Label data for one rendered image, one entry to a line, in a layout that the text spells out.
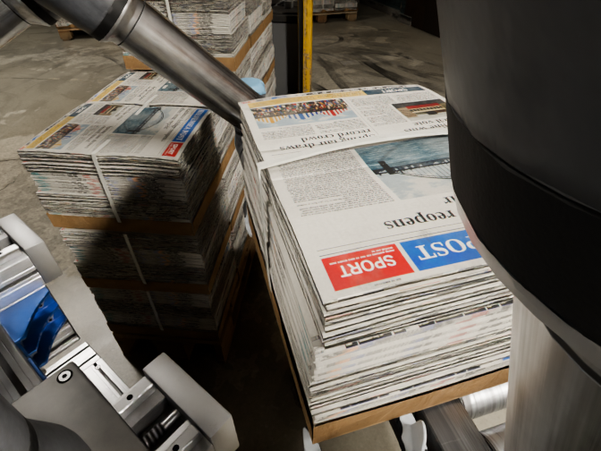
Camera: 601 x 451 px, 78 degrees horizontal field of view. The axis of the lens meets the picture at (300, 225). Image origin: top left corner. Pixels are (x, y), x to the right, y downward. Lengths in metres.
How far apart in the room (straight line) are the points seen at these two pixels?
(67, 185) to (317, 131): 0.72
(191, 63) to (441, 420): 0.58
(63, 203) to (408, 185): 0.88
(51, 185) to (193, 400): 0.71
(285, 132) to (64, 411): 0.39
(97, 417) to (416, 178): 0.41
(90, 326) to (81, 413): 1.23
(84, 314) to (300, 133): 1.45
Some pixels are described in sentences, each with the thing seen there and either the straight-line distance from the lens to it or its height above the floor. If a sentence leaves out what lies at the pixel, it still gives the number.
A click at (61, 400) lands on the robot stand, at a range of 0.52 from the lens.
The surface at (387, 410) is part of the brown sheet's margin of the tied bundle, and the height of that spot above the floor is 0.84.
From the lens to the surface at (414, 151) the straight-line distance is 0.43.
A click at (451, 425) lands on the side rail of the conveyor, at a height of 0.80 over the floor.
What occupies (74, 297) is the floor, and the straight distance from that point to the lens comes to 1.85.
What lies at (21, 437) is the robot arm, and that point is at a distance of 0.37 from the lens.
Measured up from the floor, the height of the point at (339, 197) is 1.03.
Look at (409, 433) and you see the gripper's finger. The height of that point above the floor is 0.79.
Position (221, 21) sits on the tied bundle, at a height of 0.98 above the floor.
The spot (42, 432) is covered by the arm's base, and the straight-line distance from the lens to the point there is 0.42.
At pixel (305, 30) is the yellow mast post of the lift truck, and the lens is 2.44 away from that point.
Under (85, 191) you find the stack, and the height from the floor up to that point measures 0.72.
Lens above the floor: 1.22
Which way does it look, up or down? 39 degrees down
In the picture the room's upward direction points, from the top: straight up
